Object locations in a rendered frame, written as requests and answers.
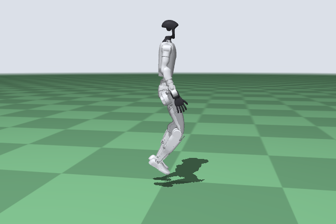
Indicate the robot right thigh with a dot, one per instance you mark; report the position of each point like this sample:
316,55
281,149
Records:
178,118

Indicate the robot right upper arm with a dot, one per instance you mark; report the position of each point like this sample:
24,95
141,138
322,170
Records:
166,51

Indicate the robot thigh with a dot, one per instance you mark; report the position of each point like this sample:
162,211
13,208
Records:
171,125
178,118

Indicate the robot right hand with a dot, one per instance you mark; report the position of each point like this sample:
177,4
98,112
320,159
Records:
179,102

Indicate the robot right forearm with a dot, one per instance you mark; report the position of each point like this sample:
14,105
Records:
169,82

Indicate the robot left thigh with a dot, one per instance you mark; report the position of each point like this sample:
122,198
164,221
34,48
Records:
171,125

